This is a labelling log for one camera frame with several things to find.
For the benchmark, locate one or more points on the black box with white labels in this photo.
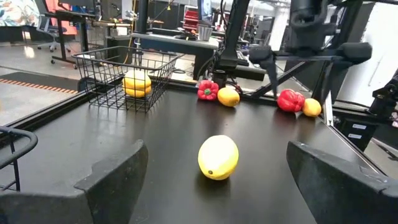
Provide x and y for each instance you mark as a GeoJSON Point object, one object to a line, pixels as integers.
{"type": "Point", "coordinates": [345, 137]}

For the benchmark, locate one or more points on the leafy patterned wall panel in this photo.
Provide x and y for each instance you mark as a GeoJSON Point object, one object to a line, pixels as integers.
{"type": "Point", "coordinates": [15, 12]}

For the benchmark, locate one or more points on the grey ribbed cup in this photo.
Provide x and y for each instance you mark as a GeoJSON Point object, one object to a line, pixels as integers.
{"type": "Point", "coordinates": [205, 33]}

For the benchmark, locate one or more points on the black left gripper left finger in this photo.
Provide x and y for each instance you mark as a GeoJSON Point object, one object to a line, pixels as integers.
{"type": "Point", "coordinates": [102, 193]}

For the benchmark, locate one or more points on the red bell pepper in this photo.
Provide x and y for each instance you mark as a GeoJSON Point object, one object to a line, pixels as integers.
{"type": "Point", "coordinates": [290, 101]}
{"type": "Point", "coordinates": [213, 93]}

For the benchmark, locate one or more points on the red partition panel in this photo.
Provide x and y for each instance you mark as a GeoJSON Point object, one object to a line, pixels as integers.
{"type": "Point", "coordinates": [53, 6]}

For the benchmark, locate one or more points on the black desk pole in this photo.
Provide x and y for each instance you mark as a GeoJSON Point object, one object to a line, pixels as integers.
{"type": "Point", "coordinates": [143, 15]}

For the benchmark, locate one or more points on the grey desk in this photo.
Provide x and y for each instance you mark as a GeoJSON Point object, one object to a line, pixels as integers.
{"type": "Point", "coordinates": [174, 42]}

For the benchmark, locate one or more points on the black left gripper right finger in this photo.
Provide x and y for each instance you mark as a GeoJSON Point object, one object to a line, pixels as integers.
{"type": "Point", "coordinates": [342, 193]}

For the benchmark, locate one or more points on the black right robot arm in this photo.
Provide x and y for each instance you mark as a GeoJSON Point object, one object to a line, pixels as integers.
{"type": "Point", "coordinates": [236, 31]}

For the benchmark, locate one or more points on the red storage bins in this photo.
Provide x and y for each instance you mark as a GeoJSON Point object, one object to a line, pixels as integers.
{"type": "Point", "coordinates": [190, 20]}

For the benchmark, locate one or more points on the black standing desk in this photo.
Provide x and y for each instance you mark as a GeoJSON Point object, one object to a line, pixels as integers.
{"type": "Point", "coordinates": [61, 37]}

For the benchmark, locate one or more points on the yellow bell pepper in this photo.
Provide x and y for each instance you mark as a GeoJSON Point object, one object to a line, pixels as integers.
{"type": "Point", "coordinates": [136, 81]}

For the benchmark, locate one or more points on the orange-yellow lemon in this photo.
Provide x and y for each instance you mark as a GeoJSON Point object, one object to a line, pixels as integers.
{"type": "Point", "coordinates": [228, 97]}
{"type": "Point", "coordinates": [311, 107]}

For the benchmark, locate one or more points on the black mat orange striped edge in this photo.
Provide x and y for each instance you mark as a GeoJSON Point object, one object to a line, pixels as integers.
{"type": "Point", "coordinates": [31, 79]}

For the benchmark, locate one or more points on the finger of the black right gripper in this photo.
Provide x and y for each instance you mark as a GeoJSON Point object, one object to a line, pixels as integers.
{"type": "Point", "coordinates": [261, 54]}
{"type": "Point", "coordinates": [354, 53]}

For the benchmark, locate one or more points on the office chair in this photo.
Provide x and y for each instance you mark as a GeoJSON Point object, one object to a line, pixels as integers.
{"type": "Point", "coordinates": [56, 30]}

